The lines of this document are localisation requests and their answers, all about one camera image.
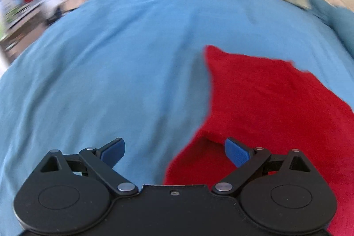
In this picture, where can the red garment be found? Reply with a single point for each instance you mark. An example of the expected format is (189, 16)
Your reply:
(273, 111)

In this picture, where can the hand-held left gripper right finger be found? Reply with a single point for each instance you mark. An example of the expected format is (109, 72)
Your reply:
(236, 153)

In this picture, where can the blue bed sheet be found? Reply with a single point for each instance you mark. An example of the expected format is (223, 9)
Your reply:
(110, 73)

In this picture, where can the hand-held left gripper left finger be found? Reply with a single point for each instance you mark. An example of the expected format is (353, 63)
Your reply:
(114, 152)

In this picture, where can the blue pillow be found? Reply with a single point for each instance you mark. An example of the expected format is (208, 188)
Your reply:
(336, 21)

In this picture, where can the cluttered white shelf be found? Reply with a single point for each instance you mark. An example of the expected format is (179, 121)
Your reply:
(30, 1)

